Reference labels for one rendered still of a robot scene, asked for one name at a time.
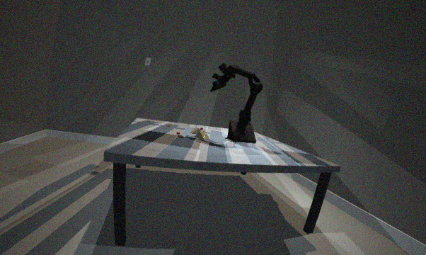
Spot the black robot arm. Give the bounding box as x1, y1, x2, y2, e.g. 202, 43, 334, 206
212, 63, 263, 130

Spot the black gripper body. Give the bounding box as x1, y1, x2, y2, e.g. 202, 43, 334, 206
213, 76, 228, 89

